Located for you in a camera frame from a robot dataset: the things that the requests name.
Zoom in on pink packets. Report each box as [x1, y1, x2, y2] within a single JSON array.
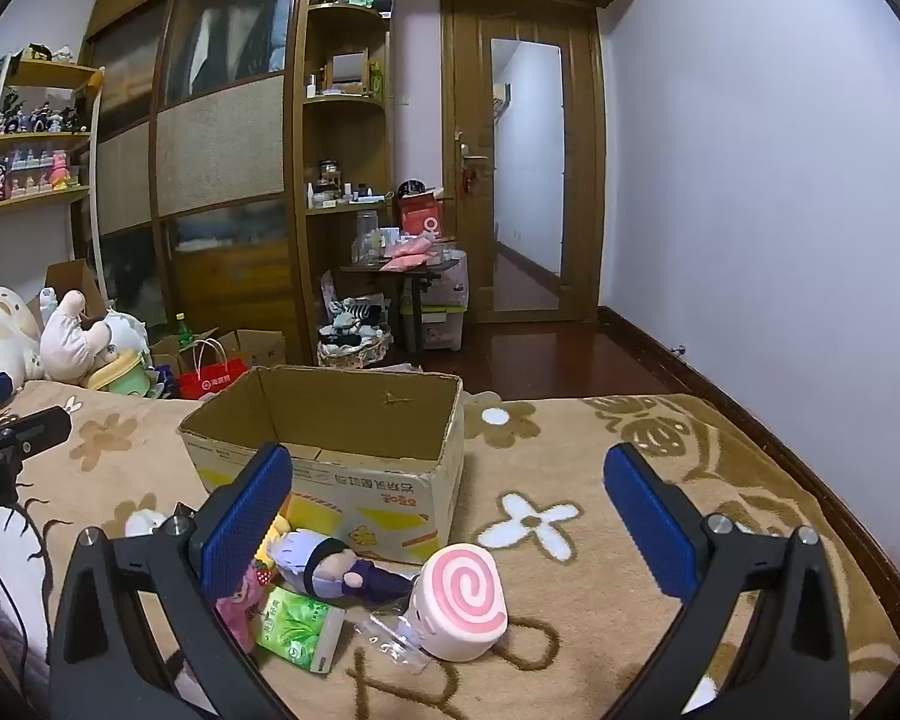
[[379, 236, 437, 272]]

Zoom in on white fluffy duck plush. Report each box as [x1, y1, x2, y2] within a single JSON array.
[[125, 508, 173, 539]]

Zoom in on clear plastic bag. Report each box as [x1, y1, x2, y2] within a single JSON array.
[[355, 604, 436, 674]]

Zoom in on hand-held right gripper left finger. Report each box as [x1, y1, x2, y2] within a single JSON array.
[[49, 441, 305, 720]]

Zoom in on printed cardboard box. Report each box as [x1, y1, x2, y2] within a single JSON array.
[[178, 365, 466, 567]]

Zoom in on striped clothes pile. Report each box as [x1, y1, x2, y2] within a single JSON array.
[[322, 296, 392, 350]]

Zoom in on wicker basket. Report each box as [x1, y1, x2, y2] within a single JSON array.
[[316, 330, 395, 370]]

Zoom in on low brown cardboard box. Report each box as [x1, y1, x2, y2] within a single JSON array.
[[150, 328, 286, 372]]

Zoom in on clear plastic jar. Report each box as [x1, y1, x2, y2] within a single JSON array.
[[354, 210, 380, 263]]

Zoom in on wooden door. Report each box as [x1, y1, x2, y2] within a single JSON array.
[[442, 0, 601, 323]]

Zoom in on pink plush toy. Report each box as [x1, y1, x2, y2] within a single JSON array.
[[214, 559, 278, 653]]

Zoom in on black cable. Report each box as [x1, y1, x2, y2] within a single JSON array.
[[0, 499, 52, 691]]

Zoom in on pink swirl roll plush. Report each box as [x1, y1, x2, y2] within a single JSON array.
[[407, 540, 509, 662]]

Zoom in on small dark table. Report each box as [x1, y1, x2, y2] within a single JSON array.
[[339, 259, 455, 353]]

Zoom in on metal door handle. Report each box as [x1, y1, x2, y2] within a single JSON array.
[[456, 131, 490, 196]]

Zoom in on plain open cardboard box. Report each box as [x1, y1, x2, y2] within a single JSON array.
[[43, 259, 107, 316]]

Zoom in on wooden corner shelf unit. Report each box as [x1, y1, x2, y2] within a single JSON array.
[[292, 0, 397, 361]]

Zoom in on green yellow plush toy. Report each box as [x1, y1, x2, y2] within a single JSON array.
[[86, 352, 152, 398]]

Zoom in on wooden wardrobe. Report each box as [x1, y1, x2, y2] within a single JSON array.
[[82, 0, 308, 361]]

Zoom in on blue-haired plush doll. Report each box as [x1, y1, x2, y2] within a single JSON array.
[[82, 310, 151, 361]]

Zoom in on door mirror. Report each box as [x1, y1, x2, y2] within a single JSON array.
[[491, 37, 563, 312]]

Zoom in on clear storage bin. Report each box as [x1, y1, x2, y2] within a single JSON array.
[[401, 247, 470, 352]]

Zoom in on red box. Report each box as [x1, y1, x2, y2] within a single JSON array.
[[397, 191, 449, 239]]

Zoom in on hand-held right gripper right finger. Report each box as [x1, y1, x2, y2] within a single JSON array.
[[602, 442, 850, 720]]

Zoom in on wooden figure shelf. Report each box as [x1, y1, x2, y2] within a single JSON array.
[[0, 52, 107, 293]]

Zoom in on rows of small figures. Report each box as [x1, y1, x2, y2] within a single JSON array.
[[0, 86, 91, 200]]

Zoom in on red paper bag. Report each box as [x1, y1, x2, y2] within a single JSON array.
[[178, 337, 252, 400]]

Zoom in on green packet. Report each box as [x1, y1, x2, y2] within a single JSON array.
[[253, 586, 346, 674]]

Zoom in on purple-haired plush doll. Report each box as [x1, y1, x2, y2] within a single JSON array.
[[270, 530, 417, 605]]

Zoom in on tan flower blanket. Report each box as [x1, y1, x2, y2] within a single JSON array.
[[0, 379, 900, 720]]

